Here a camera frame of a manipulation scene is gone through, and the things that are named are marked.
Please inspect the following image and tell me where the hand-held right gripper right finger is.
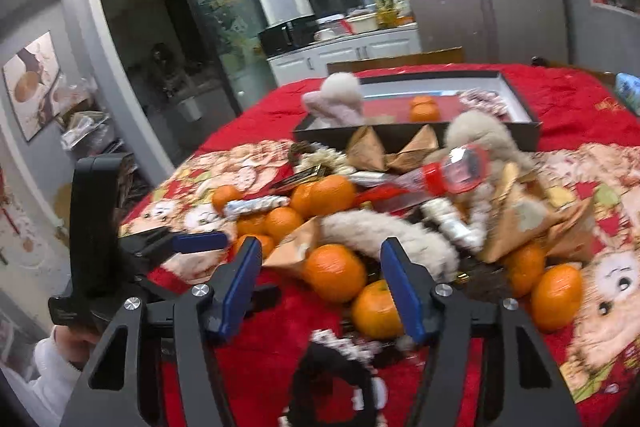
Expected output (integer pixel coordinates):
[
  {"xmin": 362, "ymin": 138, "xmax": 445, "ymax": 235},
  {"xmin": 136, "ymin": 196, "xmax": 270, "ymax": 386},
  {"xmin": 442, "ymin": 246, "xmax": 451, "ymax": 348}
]
[{"xmin": 380, "ymin": 237, "xmax": 583, "ymax": 427}]

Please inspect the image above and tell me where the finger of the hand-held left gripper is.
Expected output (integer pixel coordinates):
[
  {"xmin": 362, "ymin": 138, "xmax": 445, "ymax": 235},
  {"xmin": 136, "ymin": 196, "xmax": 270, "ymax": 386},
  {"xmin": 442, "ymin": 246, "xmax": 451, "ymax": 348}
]
[
  {"xmin": 119, "ymin": 227, "xmax": 230, "ymax": 260},
  {"xmin": 132, "ymin": 272, "xmax": 281, "ymax": 313}
]

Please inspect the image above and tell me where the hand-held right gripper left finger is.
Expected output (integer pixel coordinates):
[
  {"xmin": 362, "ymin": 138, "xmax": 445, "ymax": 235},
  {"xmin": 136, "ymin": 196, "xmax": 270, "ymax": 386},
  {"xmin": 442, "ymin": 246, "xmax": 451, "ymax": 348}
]
[{"xmin": 60, "ymin": 237, "xmax": 264, "ymax": 427}]

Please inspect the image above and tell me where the orange mandarin fruit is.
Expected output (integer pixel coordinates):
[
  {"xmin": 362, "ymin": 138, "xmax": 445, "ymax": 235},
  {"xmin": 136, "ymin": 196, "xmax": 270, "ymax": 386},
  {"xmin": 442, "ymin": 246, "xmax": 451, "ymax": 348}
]
[{"xmin": 410, "ymin": 95, "xmax": 441, "ymax": 124}]

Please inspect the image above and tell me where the black shallow gift box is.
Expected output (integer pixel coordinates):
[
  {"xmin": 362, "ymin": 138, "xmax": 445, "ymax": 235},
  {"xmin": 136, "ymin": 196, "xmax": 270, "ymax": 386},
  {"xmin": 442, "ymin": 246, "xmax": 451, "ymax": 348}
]
[{"xmin": 292, "ymin": 69, "xmax": 543, "ymax": 154}]

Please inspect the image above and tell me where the red white patterned bundle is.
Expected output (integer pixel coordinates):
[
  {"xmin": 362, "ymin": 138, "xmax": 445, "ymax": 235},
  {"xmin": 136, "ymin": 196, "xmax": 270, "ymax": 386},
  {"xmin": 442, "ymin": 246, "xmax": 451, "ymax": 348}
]
[{"xmin": 457, "ymin": 88, "xmax": 509, "ymax": 118}]

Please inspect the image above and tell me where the white fluffy scrunchie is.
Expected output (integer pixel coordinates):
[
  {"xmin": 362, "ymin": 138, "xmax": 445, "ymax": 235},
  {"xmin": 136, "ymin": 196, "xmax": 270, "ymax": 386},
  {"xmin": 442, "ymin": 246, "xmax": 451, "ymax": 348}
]
[{"xmin": 320, "ymin": 72, "xmax": 361, "ymax": 105}]

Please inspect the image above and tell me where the person's left forearm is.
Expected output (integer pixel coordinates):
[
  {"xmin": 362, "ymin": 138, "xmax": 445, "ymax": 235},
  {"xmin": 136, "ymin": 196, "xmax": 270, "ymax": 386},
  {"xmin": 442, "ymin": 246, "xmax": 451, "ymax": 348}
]
[{"xmin": 0, "ymin": 324, "xmax": 101, "ymax": 427}]

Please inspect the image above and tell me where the cream fuzzy scrunchie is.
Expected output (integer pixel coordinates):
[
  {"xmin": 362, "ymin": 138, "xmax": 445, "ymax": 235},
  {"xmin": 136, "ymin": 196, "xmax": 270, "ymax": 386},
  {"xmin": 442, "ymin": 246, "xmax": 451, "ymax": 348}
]
[{"xmin": 320, "ymin": 208, "xmax": 461, "ymax": 284}]

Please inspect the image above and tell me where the silver foil wrapped candy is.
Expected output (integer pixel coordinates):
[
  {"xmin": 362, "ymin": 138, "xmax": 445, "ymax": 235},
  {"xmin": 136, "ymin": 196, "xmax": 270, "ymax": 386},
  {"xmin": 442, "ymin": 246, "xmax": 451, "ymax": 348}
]
[{"xmin": 224, "ymin": 196, "xmax": 292, "ymax": 222}]

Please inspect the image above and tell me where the pile of mandarins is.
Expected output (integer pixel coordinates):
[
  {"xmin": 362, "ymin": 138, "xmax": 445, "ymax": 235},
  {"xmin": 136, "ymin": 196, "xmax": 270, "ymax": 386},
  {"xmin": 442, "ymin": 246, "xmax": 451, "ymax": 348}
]
[{"xmin": 212, "ymin": 174, "xmax": 586, "ymax": 340}]

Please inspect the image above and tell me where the red printed bear blanket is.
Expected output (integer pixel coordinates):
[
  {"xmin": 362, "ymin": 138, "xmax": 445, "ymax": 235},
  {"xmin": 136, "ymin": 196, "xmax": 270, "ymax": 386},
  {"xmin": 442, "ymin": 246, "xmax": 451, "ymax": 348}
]
[{"xmin": 117, "ymin": 62, "xmax": 640, "ymax": 427}]

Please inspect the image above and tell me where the dark brown scrunchie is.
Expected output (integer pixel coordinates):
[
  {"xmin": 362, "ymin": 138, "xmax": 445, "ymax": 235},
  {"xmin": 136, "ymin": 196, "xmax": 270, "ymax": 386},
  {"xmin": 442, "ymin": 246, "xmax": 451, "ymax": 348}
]
[{"xmin": 452, "ymin": 257, "xmax": 508, "ymax": 305}]

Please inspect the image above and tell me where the white knit scrunchie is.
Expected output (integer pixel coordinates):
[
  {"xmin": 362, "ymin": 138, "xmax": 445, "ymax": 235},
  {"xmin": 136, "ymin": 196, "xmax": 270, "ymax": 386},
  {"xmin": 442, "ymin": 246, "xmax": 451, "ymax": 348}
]
[{"xmin": 420, "ymin": 197, "xmax": 489, "ymax": 250}]

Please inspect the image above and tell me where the black gold wrapped bar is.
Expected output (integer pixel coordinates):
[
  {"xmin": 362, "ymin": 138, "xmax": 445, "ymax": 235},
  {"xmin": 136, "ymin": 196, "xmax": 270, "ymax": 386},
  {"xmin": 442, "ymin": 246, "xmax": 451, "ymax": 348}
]
[{"xmin": 271, "ymin": 163, "xmax": 329, "ymax": 196}]

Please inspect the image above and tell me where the black fuzzy scrunchie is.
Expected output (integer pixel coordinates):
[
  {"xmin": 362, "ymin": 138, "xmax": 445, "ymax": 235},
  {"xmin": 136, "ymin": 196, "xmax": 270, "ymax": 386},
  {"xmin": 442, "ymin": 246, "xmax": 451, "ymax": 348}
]
[{"xmin": 284, "ymin": 342, "xmax": 382, "ymax": 427}]

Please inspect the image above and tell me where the red clear plastic toy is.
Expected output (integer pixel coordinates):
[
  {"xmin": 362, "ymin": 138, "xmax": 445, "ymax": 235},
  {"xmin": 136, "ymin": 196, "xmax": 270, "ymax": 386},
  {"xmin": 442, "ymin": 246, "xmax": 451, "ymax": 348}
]
[{"xmin": 399, "ymin": 143, "xmax": 494, "ymax": 208}]

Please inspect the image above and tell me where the white trash bin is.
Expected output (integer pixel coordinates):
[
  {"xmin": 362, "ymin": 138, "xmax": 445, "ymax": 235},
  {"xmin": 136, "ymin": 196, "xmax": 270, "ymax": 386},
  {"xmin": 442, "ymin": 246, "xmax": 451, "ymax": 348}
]
[{"xmin": 176, "ymin": 95, "xmax": 204, "ymax": 124}]

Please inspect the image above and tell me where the white ruffled scrunchie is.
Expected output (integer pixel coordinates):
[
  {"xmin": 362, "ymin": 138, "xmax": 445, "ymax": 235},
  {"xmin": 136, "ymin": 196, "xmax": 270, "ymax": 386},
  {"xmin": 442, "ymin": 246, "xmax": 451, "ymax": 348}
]
[{"xmin": 291, "ymin": 141, "xmax": 352, "ymax": 174}]

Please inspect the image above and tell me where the beige fluffy scrunchie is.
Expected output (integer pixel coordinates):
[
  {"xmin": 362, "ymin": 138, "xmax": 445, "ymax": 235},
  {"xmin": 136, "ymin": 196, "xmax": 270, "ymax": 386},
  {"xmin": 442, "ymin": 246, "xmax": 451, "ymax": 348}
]
[{"xmin": 444, "ymin": 111, "xmax": 532, "ymax": 188}]

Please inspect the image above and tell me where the glass sliding door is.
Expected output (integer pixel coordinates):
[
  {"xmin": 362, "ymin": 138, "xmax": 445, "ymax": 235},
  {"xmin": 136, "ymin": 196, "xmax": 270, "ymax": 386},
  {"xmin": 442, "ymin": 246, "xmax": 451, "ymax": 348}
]
[{"xmin": 180, "ymin": 0, "xmax": 278, "ymax": 108}]

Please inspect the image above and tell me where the black microwave oven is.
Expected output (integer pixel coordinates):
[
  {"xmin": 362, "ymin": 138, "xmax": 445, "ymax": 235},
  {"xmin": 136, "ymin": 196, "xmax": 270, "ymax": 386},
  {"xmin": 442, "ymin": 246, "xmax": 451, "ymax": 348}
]
[{"xmin": 257, "ymin": 14, "xmax": 319, "ymax": 58}]

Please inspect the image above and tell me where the white kitchen cabinet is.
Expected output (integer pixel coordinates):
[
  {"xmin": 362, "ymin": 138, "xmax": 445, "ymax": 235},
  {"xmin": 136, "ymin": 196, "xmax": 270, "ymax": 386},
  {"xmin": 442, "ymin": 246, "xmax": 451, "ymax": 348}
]
[{"xmin": 267, "ymin": 24, "xmax": 423, "ymax": 86}]

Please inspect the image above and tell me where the cream plastic basin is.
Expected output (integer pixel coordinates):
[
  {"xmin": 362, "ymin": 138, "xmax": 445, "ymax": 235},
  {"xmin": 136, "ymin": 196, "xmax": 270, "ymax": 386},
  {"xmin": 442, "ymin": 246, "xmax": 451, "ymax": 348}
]
[{"xmin": 345, "ymin": 13, "xmax": 379, "ymax": 34}]

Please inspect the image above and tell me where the blue tissue pack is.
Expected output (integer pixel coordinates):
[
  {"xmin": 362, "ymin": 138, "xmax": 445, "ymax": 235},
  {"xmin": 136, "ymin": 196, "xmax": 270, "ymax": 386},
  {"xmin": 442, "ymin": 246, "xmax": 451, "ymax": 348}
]
[{"xmin": 615, "ymin": 72, "xmax": 640, "ymax": 116}]

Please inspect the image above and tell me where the framed wall picture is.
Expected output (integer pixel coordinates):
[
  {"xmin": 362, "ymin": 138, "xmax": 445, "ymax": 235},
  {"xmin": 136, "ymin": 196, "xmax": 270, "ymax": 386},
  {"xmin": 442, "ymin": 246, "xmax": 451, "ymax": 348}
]
[{"xmin": 2, "ymin": 31, "xmax": 64, "ymax": 144}]

